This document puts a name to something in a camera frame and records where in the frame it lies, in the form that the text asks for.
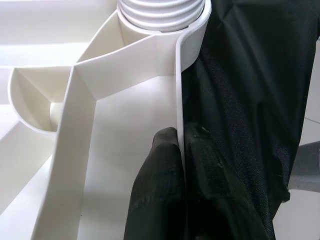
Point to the black tablecloth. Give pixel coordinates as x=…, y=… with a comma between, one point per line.
x=250, y=100

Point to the white plastic table leg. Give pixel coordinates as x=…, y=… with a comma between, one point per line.
x=162, y=12

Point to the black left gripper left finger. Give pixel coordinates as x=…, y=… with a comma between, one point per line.
x=160, y=195

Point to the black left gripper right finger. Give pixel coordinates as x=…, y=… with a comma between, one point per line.
x=212, y=195

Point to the white plastic children table top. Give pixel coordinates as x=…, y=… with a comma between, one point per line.
x=112, y=125

